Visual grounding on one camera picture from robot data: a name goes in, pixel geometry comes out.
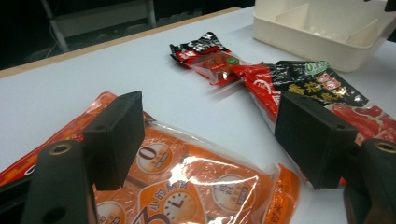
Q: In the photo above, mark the grey metal stand frame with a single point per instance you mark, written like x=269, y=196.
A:
x=102, y=15

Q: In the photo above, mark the small red black snack packet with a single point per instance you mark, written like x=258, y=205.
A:
x=205, y=56

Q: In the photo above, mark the white plastic bin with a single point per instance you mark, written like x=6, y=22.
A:
x=317, y=34

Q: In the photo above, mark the orange seasoning packet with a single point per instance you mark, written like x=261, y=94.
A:
x=199, y=180

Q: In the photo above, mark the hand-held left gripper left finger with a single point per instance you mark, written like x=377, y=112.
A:
x=113, y=140

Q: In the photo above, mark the large red black sauce packet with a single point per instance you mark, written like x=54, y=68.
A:
x=314, y=84

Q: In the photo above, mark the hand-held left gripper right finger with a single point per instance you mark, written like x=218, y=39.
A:
x=311, y=140

